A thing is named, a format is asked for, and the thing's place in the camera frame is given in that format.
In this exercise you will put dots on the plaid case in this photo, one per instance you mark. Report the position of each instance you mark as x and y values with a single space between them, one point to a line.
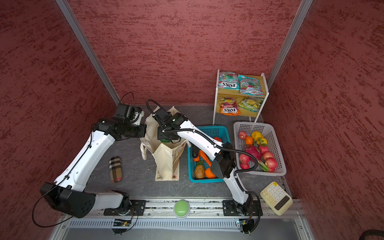
115 166

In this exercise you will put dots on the green push button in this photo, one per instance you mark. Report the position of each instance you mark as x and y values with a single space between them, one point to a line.
182 209

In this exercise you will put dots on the teal candy bag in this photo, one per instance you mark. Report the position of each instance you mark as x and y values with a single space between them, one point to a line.
229 80
250 86

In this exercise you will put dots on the orange carrot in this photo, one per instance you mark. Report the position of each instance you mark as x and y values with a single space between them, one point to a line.
205 158

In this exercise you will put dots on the orange fruit white basket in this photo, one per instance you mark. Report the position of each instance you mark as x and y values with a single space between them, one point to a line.
248 140

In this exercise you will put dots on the pink dragon fruit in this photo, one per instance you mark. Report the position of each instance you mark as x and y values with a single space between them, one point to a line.
256 156

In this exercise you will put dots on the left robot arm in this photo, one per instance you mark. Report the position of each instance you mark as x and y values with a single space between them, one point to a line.
67 193

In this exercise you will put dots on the cream canvas grocery bag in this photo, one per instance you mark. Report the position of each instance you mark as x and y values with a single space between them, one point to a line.
167 155

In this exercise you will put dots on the teal candy bag left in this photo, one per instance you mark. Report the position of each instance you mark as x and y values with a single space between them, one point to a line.
229 80

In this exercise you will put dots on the orange tangerine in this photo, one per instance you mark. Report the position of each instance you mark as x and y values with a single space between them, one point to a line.
209 174

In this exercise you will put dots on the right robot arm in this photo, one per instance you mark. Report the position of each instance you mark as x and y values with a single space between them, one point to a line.
242 199

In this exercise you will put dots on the potato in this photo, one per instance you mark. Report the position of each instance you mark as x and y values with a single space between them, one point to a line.
199 172

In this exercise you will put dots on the green yellow candy bag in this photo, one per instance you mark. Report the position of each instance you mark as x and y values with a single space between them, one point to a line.
252 104

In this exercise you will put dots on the white plastic basket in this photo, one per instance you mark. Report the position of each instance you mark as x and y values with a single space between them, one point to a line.
268 132

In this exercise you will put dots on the cream calculator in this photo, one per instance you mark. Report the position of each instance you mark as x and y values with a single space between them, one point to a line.
276 198

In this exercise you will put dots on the orange candy bag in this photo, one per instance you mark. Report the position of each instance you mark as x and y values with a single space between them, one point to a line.
228 106

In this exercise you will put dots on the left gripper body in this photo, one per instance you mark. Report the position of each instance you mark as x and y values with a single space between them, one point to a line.
135 130

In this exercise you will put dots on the teal candy bag right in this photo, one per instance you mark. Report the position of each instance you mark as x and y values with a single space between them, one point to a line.
250 86

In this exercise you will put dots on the teal plastic basket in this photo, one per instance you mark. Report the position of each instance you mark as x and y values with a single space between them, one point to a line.
222 155

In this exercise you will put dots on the white wooden shelf rack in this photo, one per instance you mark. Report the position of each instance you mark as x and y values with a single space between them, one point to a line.
253 117

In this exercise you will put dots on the yellow bell pepper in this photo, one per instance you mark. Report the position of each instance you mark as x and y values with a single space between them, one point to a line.
256 136

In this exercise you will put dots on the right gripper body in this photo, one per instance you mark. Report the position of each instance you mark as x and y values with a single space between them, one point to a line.
164 133

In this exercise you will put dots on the small red apple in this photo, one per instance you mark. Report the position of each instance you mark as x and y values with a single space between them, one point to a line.
242 135

